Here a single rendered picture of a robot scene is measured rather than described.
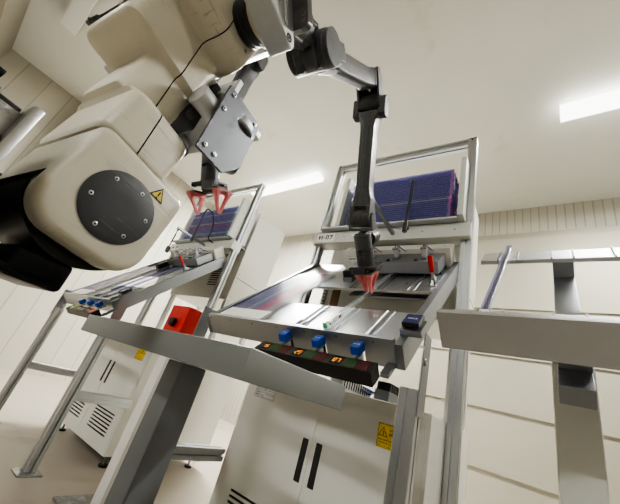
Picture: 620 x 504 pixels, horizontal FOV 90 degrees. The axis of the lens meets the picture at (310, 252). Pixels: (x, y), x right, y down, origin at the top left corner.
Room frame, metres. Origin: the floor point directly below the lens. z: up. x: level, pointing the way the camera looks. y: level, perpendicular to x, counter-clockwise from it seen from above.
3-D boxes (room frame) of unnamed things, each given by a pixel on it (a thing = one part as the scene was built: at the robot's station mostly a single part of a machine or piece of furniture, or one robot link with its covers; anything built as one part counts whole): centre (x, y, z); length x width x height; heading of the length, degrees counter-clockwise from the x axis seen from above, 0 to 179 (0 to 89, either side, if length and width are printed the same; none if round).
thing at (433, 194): (1.26, -0.36, 1.52); 0.51 x 0.13 x 0.27; 50
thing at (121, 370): (2.17, 0.82, 0.66); 1.01 x 0.73 x 1.31; 140
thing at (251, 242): (2.33, 0.71, 0.95); 1.33 x 0.82 x 1.90; 140
